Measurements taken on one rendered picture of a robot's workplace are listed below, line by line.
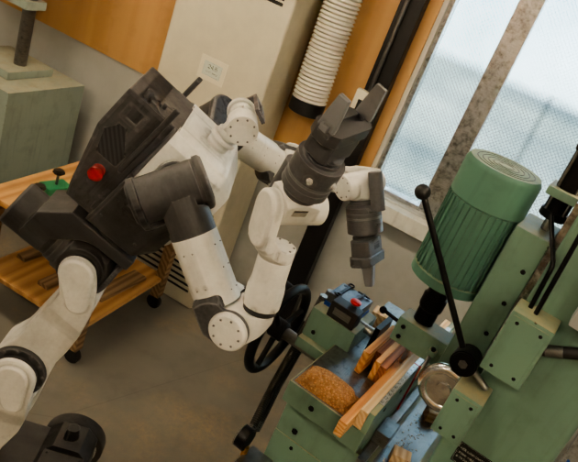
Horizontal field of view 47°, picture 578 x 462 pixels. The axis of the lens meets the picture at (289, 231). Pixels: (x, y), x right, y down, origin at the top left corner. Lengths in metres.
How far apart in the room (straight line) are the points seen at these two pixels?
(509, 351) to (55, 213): 1.00
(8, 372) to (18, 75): 1.90
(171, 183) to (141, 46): 2.26
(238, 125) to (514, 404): 0.84
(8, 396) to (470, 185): 1.21
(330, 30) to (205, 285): 1.71
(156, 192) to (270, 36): 1.63
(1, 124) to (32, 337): 1.68
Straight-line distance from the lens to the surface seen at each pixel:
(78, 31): 3.68
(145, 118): 1.36
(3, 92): 3.23
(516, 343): 1.42
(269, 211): 1.12
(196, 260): 1.24
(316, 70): 2.80
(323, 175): 1.07
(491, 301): 1.53
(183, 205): 1.22
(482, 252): 1.51
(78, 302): 1.60
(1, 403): 1.85
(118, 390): 2.74
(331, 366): 1.67
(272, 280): 1.20
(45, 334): 1.73
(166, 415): 2.69
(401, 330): 1.67
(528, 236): 1.48
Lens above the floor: 1.84
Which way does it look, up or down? 25 degrees down
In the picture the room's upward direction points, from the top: 22 degrees clockwise
